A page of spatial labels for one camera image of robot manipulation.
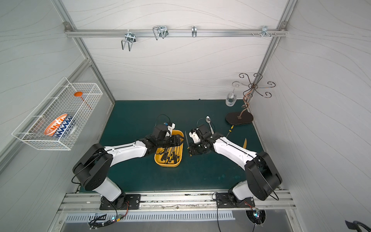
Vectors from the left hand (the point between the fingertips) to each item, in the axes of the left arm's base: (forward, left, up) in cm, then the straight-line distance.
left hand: (183, 140), depth 85 cm
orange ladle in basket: (+15, +58, +23) cm, 64 cm away
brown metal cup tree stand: (+26, -42, -8) cm, 50 cm away
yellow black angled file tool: (-3, -3, -2) cm, 5 cm away
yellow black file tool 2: (-4, +7, -10) cm, 12 cm away
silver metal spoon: (+24, -18, -10) cm, 32 cm away
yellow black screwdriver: (+15, -32, -10) cm, 37 cm away
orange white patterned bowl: (-9, +57, +24) cm, 63 cm away
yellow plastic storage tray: (-7, +16, -8) cm, 19 cm away
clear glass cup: (+27, -31, +9) cm, 42 cm away
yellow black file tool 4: (-3, +13, -10) cm, 17 cm away
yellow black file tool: (-5, +3, -10) cm, 12 cm away
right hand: (-5, -4, -3) cm, 7 cm away
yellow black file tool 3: (-6, +9, -9) cm, 15 cm away
